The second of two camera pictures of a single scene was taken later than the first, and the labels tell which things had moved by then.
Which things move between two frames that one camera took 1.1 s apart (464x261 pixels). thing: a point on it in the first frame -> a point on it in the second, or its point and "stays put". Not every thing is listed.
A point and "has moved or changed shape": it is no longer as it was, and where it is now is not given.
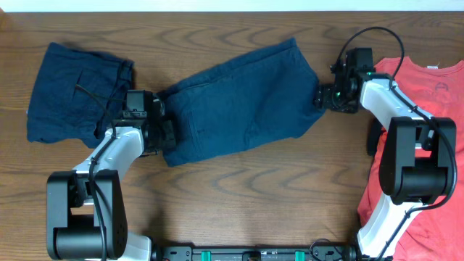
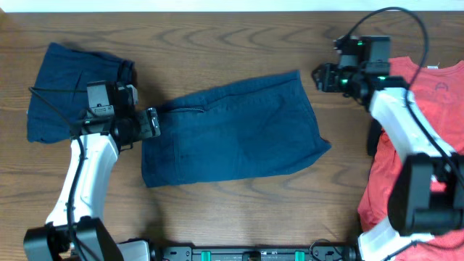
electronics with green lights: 257,254 stays put
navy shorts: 263,92 has moved or changed shape
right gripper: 322,98 -> 326,82
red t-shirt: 436,233 stays put
